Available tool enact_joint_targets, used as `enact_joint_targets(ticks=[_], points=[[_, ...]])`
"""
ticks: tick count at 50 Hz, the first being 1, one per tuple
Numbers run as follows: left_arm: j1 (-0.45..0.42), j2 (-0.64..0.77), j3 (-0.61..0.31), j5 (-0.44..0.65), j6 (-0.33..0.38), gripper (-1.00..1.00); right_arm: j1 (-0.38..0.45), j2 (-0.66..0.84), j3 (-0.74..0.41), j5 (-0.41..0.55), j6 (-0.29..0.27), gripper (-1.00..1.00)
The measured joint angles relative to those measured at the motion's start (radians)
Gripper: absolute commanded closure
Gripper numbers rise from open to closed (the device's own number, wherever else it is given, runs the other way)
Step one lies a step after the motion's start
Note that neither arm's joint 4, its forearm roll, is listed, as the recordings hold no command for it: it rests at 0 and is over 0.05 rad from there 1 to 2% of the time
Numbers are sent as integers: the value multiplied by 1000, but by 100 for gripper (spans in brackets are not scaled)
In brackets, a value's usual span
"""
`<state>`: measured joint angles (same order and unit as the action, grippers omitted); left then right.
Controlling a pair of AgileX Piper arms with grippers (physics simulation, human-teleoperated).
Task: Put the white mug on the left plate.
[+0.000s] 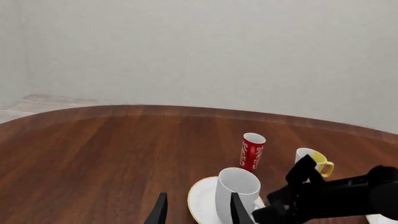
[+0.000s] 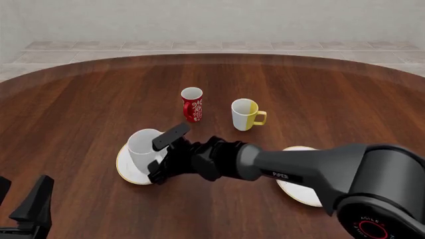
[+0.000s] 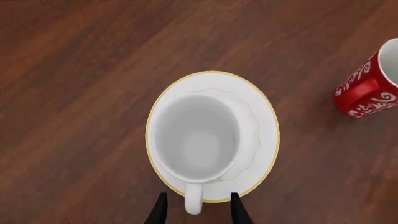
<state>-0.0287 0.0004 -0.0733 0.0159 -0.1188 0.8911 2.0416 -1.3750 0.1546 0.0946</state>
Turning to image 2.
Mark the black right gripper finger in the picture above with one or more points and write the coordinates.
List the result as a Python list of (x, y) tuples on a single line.
[(157, 171)]

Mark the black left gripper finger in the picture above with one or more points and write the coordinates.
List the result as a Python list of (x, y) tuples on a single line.
[(4, 190), (36, 201)]

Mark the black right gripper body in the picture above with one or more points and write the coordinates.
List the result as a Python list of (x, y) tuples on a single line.
[(181, 159)]

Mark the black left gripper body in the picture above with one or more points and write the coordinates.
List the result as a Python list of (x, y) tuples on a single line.
[(20, 232)]

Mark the plain white mug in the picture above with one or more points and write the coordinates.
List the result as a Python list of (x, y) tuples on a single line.
[(141, 145)]

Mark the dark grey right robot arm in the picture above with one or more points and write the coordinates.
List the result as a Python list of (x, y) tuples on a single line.
[(315, 164)]

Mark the white plate with yellow rim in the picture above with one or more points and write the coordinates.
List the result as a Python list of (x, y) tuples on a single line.
[(299, 194), (127, 171)]

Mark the red mug with white pattern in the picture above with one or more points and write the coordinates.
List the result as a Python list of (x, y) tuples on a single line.
[(193, 109)]

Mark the white and yellow mug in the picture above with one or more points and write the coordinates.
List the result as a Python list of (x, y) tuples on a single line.
[(240, 117)]

